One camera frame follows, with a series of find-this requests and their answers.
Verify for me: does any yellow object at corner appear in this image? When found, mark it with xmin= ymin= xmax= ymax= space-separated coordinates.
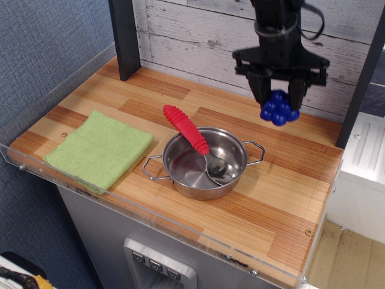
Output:
xmin=33 ymin=275 xmax=54 ymax=289

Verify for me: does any dark frame post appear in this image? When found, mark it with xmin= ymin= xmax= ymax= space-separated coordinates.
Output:
xmin=334 ymin=0 xmax=385 ymax=149
xmin=108 ymin=0 xmax=141 ymax=81

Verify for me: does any small steel pot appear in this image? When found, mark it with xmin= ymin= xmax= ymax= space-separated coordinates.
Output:
xmin=142 ymin=127 xmax=265 ymax=200

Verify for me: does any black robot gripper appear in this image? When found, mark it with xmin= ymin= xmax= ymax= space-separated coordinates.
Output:
xmin=232 ymin=30 xmax=330 ymax=111

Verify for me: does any grey toy fridge cabinet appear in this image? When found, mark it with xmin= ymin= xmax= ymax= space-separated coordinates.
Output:
xmin=55 ymin=183 xmax=283 ymax=289

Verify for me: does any silver dispenser button panel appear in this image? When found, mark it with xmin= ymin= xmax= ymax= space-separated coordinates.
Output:
xmin=123 ymin=238 xmax=198 ymax=288

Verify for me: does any white ridged side unit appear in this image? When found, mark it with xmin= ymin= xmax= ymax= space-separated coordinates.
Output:
xmin=325 ymin=113 xmax=384 ymax=243

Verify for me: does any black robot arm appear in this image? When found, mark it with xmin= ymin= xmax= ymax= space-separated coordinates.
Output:
xmin=232 ymin=1 xmax=330 ymax=110

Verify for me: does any red handled metal spoon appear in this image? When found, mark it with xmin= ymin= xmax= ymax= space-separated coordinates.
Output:
xmin=163 ymin=105 xmax=238 ymax=185

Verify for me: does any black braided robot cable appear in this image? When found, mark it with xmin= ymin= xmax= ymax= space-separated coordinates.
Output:
xmin=0 ymin=266 xmax=39 ymax=289

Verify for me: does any dark right frame post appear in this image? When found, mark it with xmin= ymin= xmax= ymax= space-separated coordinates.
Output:
xmin=334 ymin=0 xmax=385 ymax=149

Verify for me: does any dark left frame post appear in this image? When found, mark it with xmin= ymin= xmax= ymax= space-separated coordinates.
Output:
xmin=108 ymin=0 xmax=141 ymax=81

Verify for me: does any green folded cloth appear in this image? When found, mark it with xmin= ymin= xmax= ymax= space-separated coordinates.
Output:
xmin=43 ymin=110 xmax=153 ymax=194

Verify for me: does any blue toy grape bunch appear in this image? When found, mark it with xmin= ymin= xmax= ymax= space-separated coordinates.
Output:
xmin=260 ymin=90 xmax=300 ymax=126

